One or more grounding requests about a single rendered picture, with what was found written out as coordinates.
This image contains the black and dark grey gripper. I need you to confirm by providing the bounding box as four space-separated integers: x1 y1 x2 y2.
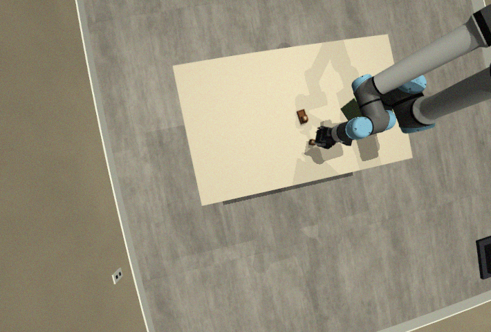
313 126 337 149

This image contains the brown wooden tray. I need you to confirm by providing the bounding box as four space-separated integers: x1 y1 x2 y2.
297 109 308 124

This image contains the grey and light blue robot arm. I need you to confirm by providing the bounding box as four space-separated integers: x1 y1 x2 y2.
331 4 491 146

